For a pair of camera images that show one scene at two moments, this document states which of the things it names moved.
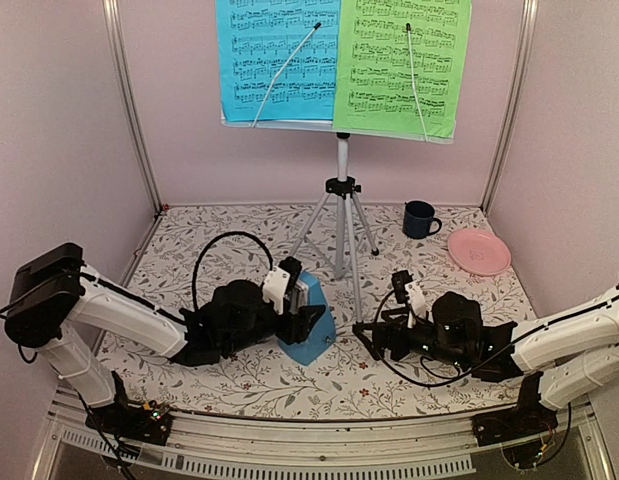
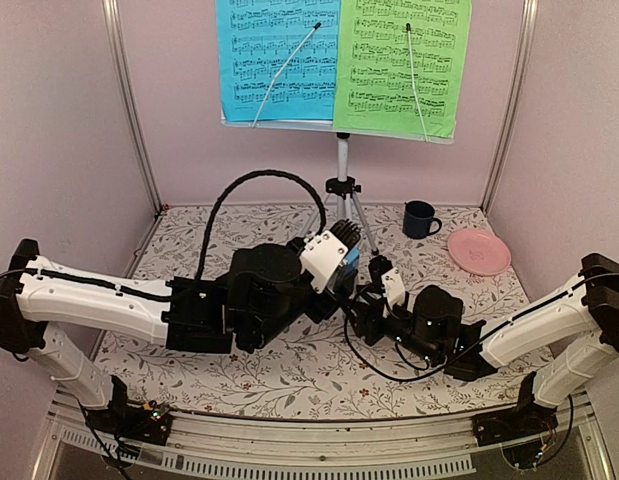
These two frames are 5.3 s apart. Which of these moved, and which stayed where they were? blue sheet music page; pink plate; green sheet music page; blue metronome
Moved: blue metronome
Stayed: blue sheet music page; pink plate; green sheet music page
